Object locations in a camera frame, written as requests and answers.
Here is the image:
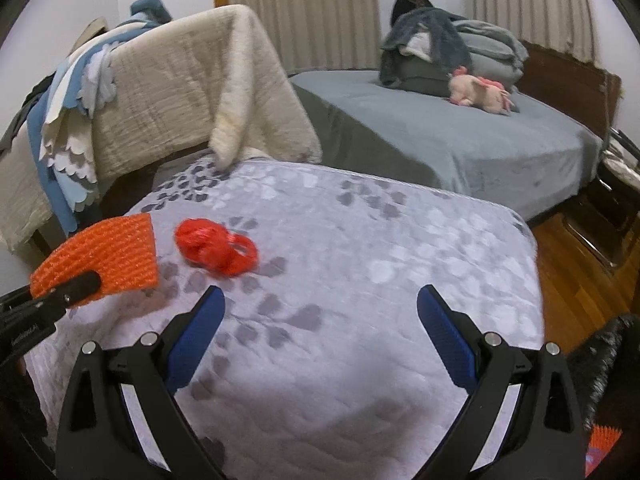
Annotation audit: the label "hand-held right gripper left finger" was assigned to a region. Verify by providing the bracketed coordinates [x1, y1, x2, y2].
[56, 285, 226, 480]

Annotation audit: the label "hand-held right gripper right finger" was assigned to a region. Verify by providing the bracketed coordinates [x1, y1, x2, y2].
[416, 284, 587, 480]

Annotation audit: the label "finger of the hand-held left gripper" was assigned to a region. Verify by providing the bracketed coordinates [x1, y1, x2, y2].
[22, 270, 101, 318]

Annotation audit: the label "orange mesh cloth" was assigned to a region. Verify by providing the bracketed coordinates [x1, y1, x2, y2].
[30, 214, 160, 308]
[584, 425, 625, 473]

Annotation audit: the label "black trash bag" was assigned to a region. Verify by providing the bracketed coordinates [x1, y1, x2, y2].
[567, 312, 640, 461]

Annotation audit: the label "red plastic bag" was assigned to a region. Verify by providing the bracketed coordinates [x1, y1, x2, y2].
[174, 218, 259, 277]

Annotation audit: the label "grey leaf print table cover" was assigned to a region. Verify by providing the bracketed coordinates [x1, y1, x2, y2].
[22, 152, 546, 480]

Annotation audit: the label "blue white scalloped blanket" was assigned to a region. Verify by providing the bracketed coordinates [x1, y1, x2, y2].
[25, 0, 173, 233]

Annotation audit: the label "black folding chair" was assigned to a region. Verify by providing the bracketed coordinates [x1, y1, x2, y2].
[562, 127, 640, 273]

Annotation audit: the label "bed with grey sheet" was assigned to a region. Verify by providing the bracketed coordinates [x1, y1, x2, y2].
[289, 67, 603, 223]

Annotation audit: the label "beige quilt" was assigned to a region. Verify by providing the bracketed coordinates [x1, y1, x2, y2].
[92, 4, 323, 186]

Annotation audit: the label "white chair cushion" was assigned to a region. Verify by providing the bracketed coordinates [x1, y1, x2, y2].
[602, 152, 640, 186]

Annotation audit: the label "pink plush toy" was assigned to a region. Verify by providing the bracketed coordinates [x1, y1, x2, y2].
[446, 66, 516, 115]

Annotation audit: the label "grey pillow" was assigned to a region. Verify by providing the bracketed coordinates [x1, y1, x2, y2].
[387, 57, 456, 96]

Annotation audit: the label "wooden headboard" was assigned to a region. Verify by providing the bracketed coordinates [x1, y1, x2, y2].
[517, 39, 623, 141]

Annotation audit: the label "folded grey blankets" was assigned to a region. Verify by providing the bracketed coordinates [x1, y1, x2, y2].
[452, 19, 528, 88]

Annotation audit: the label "pile of grey blankets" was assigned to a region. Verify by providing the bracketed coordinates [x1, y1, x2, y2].
[379, 8, 473, 86]

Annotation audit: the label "black garment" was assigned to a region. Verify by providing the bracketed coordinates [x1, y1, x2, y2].
[390, 0, 436, 26]

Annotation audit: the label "beige curtain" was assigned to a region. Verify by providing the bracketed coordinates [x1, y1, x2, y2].
[460, 0, 601, 63]
[226, 0, 382, 71]

